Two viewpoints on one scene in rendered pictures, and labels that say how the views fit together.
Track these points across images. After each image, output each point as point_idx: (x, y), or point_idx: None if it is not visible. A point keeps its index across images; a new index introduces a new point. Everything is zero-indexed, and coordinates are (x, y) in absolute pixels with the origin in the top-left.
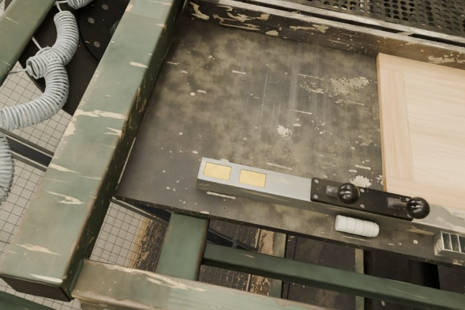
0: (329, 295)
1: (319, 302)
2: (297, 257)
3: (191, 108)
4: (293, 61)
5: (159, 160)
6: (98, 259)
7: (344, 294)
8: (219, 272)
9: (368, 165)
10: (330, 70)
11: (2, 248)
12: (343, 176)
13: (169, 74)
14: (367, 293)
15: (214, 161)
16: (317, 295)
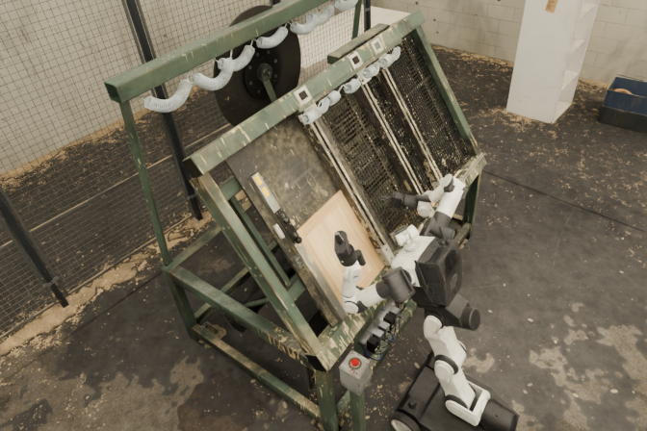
0: (221, 266)
1: (212, 265)
2: (221, 234)
3: (267, 150)
4: (312, 165)
5: (244, 159)
6: (75, 110)
7: (229, 271)
8: (163, 201)
9: (299, 219)
10: (320, 180)
11: (18, 37)
12: (289, 215)
13: (271, 131)
14: (263, 251)
15: (260, 176)
16: (215, 260)
